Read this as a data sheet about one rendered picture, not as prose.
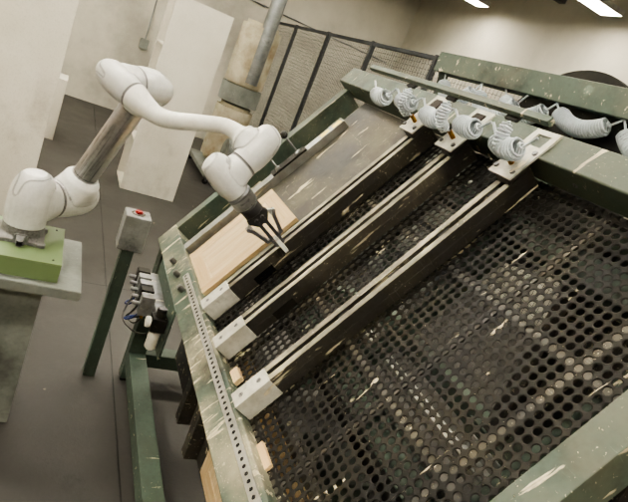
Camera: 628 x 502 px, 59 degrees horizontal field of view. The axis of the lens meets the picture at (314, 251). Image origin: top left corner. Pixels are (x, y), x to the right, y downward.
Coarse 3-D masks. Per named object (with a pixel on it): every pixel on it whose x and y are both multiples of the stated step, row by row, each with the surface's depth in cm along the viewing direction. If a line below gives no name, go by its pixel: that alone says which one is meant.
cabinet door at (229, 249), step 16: (272, 192) 253; (288, 208) 235; (240, 224) 250; (272, 224) 233; (288, 224) 225; (208, 240) 256; (224, 240) 248; (240, 240) 239; (256, 240) 231; (192, 256) 254; (208, 256) 246; (224, 256) 237; (240, 256) 229; (208, 272) 235; (224, 272) 227; (208, 288) 225
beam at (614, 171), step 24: (360, 72) 273; (360, 96) 268; (432, 96) 214; (504, 120) 176; (480, 144) 183; (576, 144) 150; (552, 168) 152; (576, 168) 144; (600, 168) 139; (624, 168) 135; (576, 192) 149; (600, 192) 139; (624, 192) 130; (624, 216) 137
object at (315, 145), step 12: (336, 132) 260; (312, 144) 260; (324, 144) 261; (300, 156) 259; (288, 168) 260; (264, 180) 262; (276, 180) 260; (264, 192) 261; (228, 216) 260; (204, 228) 262; (216, 228) 260; (192, 240) 261; (204, 240) 261
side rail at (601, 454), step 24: (624, 408) 102; (576, 432) 103; (600, 432) 101; (624, 432) 99; (552, 456) 103; (576, 456) 101; (600, 456) 98; (624, 456) 98; (528, 480) 102; (552, 480) 100; (576, 480) 98; (600, 480) 99; (624, 480) 101
